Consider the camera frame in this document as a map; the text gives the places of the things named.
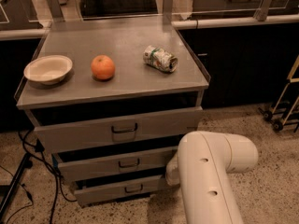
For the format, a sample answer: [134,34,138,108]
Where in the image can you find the grey drawer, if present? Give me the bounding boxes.
[74,175,169,206]
[35,106,202,153]
[52,146,178,182]

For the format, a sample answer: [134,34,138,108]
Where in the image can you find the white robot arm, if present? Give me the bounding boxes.
[165,131,259,224]

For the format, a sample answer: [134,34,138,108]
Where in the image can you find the grey metal drawer cabinet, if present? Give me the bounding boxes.
[17,16,208,192]

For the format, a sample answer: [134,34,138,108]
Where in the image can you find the crushed green white can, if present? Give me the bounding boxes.
[143,45,178,73]

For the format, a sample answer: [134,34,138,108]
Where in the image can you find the orange fruit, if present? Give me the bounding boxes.
[91,55,115,80]

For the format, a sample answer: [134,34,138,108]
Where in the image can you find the white paper bowl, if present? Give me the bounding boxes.
[23,55,73,85]

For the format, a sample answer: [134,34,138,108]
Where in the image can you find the yellow wheeled cart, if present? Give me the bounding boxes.
[259,55,299,132]

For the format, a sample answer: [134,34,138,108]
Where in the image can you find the black tripod leg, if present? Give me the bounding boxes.
[0,154,31,220]

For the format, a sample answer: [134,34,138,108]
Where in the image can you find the black floor cables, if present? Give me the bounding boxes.
[0,128,78,224]

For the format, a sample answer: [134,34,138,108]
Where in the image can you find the white horizontal rail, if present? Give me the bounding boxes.
[0,14,299,41]

